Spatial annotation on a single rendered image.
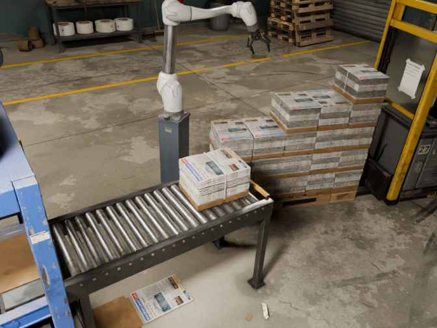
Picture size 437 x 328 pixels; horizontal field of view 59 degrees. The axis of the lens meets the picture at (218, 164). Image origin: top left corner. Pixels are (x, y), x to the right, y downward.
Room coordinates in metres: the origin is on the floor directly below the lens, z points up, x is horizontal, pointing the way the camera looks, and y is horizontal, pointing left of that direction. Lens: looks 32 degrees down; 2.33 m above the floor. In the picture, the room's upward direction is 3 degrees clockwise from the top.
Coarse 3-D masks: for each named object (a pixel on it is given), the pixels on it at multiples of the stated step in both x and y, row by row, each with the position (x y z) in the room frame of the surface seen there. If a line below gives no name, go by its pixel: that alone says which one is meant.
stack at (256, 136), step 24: (216, 120) 3.09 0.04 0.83; (240, 120) 3.12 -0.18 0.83; (264, 120) 3.14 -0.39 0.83; (216, 144) 2.87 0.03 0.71; (240, 144) 2.78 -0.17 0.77; (264, 144) 2.85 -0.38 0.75; (288, 144) 2.91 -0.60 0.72; (312, 144) 2.97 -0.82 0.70; (336, 144) 3.04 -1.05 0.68; (264, 168) 2.84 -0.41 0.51; (288, 168) 2.92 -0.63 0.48; (312, 168) 2.98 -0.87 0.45; (336, 168) 3.05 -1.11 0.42; (288, 192) 2.93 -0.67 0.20
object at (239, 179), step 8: (216, 152) 2.19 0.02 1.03; (224, 152) 2.20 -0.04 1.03; (232, 152) 2.20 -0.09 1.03; (224, 160) 2.10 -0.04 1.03; (232, 160) 2.11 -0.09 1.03; (240, 160) 2.11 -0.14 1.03; (232, 168) 2.02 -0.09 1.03; (240, 168) 2.02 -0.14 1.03; (248, 168) 2.03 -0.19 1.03; (232, 176) 1.97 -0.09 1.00; (240, 176) 2.00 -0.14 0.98; (248, 176) 2.03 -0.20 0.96; (232, 184) 1.97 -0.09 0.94; (240, 184) 2.01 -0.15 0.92; (248, 184) 2.04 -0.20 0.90; (232, 192) 1.98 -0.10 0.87; (240, 192) 2.01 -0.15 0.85
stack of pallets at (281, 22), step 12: (276, 0) 9.53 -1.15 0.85; (288, 0) 9.42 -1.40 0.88; (300, 0) 9.58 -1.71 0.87; (312, 0) 9.47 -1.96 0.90; (324, 0) 9.75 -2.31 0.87; (276, 12) 9.56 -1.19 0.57; (288, 12) 9.48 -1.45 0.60; (324, 12) 9.74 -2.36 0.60; (276, 24) 9.69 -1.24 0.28; (288, 24) 9.17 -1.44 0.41; (288, 36) 9.16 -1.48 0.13
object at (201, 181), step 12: (192, 156) 2.12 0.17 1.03; (180, 168) 2.08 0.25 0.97; (192, 168) 1.99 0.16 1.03; (204, 168) 2.00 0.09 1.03; (180, 180) 2.09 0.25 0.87; (192, 180) 1.91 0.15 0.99; (204, 180) 1.87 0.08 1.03; (216, 180) 1.91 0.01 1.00; (192, 192) 1.93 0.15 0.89; (204, 192) 1.87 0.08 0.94; (216, 192) 1.92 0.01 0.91
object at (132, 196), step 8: (160, 184) 2.12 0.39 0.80; (168, 184) 2.13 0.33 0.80; (176, 184) 2.15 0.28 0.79; (136, 192) 2.02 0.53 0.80; (144, 192) 2.02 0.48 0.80; (152, 192) 2.04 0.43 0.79; (112, 200) 1.92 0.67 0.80; (120, 200) 1.92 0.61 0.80; (144, 200) 2.01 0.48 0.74; (88, 208) 1.83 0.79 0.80; (96, 208) 1.83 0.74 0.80; (104, 208) 1.85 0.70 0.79; (64, 216) 1.75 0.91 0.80; (72, 216) 1.75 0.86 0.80; (72, 224) 1.74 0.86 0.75; (64, 232) 1.71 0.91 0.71
